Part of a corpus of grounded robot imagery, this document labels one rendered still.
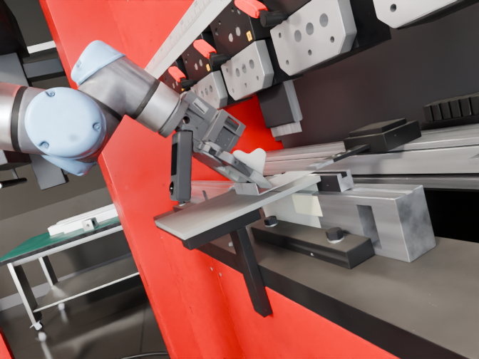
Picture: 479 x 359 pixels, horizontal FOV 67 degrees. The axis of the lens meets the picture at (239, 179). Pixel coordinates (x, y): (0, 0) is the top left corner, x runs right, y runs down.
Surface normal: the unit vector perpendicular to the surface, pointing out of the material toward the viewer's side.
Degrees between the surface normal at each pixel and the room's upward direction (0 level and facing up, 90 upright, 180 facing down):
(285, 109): 90
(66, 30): 90
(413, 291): 0
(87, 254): 90
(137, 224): 90
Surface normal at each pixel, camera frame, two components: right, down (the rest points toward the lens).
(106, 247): 0.21, 0.08
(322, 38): -0.85, 0.33
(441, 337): -0.29, -0.94
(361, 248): 0.44, 0.00
